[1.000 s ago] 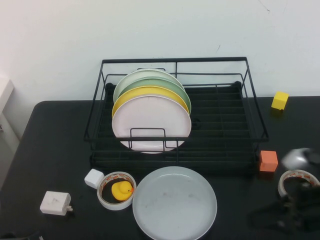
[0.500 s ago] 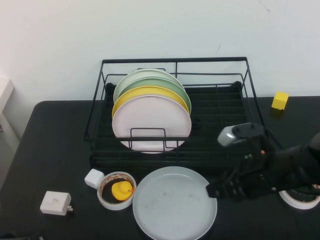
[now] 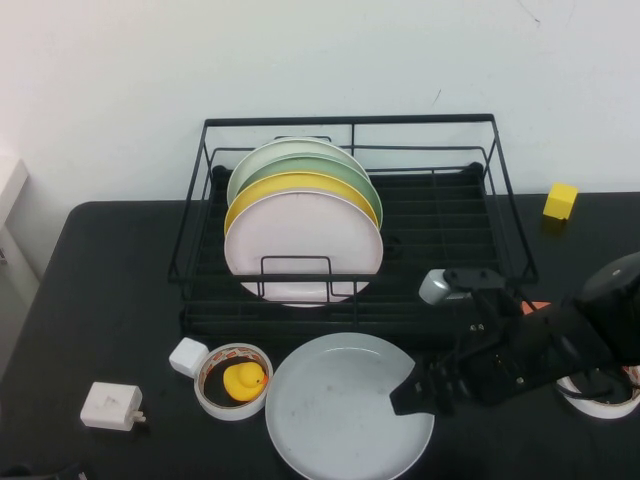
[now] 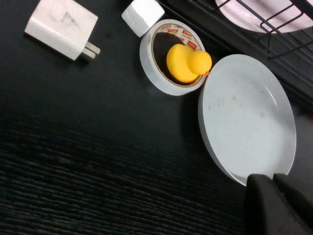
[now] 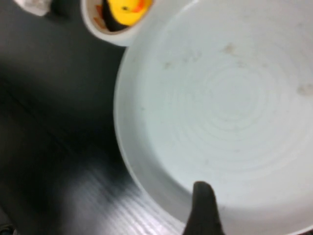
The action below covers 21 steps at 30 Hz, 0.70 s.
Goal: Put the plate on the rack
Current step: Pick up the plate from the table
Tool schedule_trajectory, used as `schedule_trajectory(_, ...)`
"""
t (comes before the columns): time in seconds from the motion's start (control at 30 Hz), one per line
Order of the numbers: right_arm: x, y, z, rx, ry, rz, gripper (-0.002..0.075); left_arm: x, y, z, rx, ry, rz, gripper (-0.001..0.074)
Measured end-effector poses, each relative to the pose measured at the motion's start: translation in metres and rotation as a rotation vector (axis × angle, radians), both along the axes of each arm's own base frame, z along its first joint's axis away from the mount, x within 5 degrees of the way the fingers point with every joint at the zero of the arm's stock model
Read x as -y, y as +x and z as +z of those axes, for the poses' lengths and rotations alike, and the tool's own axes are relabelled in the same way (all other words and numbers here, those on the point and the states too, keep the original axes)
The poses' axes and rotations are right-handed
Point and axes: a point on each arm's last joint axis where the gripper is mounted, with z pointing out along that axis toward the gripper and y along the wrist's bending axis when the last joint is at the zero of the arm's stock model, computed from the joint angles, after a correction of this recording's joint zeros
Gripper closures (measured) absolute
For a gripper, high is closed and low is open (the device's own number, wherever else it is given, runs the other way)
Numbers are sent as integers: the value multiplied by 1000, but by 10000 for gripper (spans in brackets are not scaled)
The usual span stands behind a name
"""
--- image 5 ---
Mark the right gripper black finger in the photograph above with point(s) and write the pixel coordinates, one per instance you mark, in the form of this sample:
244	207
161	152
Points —
204	213

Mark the grey-blue round plate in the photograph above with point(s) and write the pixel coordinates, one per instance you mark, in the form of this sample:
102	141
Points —
220	110

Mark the small white cube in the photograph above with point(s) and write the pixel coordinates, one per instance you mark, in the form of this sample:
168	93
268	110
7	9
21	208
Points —
31	6

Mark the yellow rubber duck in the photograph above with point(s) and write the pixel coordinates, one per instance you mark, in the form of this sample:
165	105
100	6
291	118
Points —
122	17

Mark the white tape roll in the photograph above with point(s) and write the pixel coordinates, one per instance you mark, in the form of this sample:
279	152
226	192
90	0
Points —
117	39

